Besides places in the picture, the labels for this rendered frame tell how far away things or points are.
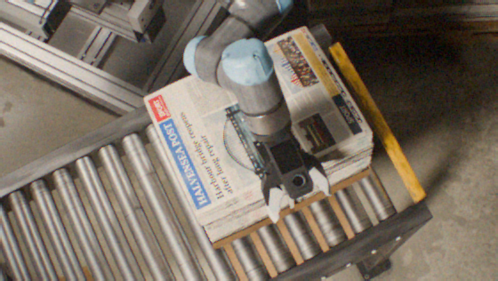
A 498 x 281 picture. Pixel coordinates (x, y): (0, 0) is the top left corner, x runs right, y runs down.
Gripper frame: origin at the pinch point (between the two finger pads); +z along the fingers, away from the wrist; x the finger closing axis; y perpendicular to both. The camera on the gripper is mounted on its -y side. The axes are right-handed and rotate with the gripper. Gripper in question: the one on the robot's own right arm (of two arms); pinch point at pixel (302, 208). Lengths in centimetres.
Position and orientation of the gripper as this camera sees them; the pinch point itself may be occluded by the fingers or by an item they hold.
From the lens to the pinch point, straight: 127.9
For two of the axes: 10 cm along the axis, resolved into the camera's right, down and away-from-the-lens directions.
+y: -3.2, -5.3, 7.9
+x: -9.0, 4.2, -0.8
